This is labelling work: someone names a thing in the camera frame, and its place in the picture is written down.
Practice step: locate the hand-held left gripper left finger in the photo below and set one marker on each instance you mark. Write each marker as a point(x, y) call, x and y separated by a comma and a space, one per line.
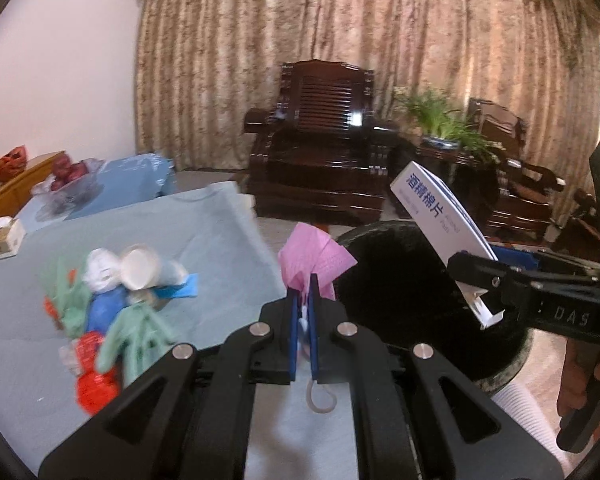
point(294, 332)

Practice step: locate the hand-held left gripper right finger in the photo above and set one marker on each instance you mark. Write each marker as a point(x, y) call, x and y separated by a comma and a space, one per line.
point(314, 335)

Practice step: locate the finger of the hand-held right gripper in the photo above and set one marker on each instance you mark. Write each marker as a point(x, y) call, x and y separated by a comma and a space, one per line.
point(522, 259)
point(480, 270)

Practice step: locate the white and blue cardboard box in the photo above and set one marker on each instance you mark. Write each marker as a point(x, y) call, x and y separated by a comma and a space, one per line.
point(440, 210)

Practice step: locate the pink face mask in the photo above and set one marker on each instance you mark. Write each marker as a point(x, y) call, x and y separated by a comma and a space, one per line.
point(310, 255)

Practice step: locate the black trash bin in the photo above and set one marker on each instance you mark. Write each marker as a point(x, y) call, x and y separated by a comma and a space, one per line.
point(395, 300)

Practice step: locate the person's right hand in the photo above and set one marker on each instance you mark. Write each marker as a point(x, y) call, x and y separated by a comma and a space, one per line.
point(572, 380)

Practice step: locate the dark wooden side table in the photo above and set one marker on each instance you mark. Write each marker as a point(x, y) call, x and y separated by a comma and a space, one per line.
point(445, 175)

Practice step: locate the person's white ribbed clothing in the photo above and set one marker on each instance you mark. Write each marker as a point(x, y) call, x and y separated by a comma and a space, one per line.
point(522, 425)

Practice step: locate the blue and white plant pot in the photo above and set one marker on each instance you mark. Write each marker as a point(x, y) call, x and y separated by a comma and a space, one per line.
point(440, 142)

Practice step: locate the green potted plant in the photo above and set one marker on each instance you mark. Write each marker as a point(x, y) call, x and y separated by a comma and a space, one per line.
point(445, 115)

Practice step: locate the green plastic bag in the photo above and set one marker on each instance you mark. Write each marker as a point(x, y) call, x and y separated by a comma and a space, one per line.
point(135, 335)
point(69, 300)

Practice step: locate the white paper cup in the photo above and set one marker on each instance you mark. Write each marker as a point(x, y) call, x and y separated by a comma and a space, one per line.
point(140, 266)

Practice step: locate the dark wooden slatted armchair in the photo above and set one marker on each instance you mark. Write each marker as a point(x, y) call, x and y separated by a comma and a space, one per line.
point(325, 160)

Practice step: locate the blue plastic wrapper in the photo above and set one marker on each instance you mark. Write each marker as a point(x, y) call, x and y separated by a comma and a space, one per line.
point(104, 312)

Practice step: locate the crumpled white paper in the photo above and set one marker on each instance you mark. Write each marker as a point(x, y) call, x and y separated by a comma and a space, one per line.
point(100, 270)

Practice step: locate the blue plastic mat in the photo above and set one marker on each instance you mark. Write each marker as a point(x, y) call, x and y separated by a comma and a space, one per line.
point(130, 180)

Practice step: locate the glass fruit bowl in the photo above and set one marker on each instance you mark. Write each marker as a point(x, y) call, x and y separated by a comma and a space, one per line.
point(65, 195)

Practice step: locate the dark red apple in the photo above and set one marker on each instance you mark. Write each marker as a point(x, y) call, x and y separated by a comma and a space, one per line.
point(62, 166)
point(81, 167)
point(56, 183)

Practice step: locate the beige patterned curtain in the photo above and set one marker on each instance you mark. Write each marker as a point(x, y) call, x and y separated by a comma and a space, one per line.
point(380, 20)

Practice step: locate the tissue box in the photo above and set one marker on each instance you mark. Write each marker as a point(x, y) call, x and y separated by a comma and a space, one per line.
point(5, 244)

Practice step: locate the yellow wooden bench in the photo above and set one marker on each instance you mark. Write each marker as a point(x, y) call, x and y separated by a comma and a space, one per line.
point(15, 187)

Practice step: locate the orange plastic bag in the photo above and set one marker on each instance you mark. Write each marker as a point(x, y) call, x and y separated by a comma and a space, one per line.
point(12, 162)

